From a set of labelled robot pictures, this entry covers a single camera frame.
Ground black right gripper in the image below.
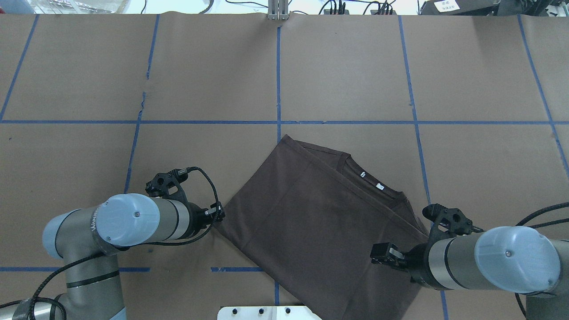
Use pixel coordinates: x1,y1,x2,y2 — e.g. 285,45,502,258
372,243,434,287

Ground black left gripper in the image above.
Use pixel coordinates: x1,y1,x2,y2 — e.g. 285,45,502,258
187,202,225,236

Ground dark brown t-shirt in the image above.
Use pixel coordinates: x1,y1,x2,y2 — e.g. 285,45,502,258
217,136,428,320

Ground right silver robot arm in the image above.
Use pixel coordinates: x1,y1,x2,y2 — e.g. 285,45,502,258
370,226,569,320

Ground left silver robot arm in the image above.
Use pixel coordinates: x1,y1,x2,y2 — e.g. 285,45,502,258
1,194,225,320

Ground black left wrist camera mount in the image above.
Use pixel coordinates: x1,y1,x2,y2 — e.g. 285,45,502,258
145,168,188,202

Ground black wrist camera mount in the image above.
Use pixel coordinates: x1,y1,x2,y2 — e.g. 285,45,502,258
421,203,485,237
145,168,188,202

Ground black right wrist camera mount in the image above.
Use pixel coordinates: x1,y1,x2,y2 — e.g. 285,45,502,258
421,203,485,237

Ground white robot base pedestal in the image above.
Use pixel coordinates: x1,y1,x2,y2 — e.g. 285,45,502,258
217,306,320,320

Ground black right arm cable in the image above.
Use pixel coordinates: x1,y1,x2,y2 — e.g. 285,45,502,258
513,202,569,318

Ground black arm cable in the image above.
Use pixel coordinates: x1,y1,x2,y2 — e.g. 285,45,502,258
513,202,569,318
27,167,223,320

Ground aluminium frame post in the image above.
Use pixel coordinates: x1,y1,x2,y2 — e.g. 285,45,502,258
268,0,290,21

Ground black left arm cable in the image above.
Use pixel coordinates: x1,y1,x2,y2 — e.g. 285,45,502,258
27,167,223,320

